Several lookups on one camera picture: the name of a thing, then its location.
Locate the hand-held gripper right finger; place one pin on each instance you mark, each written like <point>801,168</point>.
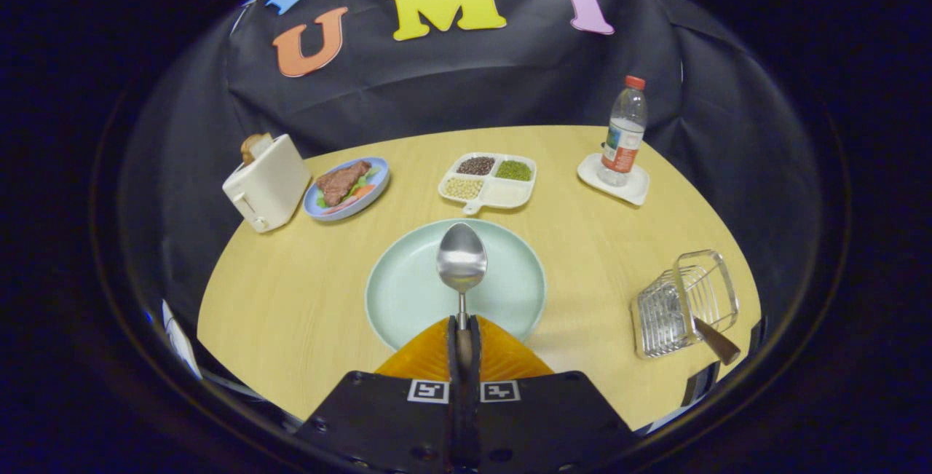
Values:
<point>474,386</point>

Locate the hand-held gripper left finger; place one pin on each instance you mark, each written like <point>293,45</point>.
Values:
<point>455,386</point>

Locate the pale green plate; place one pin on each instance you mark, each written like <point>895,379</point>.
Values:
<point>408,292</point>

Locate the white divided dish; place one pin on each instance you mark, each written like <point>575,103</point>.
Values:
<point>507,194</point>

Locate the pale yellow beans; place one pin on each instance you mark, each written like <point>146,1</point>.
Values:
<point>463,188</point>

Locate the blue plate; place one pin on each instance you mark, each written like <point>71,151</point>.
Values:
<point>376,194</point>

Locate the green mung beans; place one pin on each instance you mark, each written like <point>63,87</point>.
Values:
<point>514,170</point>

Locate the dark red beans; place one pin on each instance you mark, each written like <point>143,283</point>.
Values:
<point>475,166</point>

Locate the brown steak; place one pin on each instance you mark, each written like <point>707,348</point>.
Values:
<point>338,183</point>

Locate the white square coaster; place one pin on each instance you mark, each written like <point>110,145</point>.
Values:
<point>635,190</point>

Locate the white toaster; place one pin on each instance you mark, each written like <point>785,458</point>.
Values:
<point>269,183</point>

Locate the clear red-capped water bottle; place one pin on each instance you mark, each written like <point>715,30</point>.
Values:
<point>622,139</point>

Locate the black backdrop cloth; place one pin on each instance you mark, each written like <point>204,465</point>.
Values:
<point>510,88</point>

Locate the brown bread slice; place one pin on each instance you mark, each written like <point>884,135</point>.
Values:
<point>253,146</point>

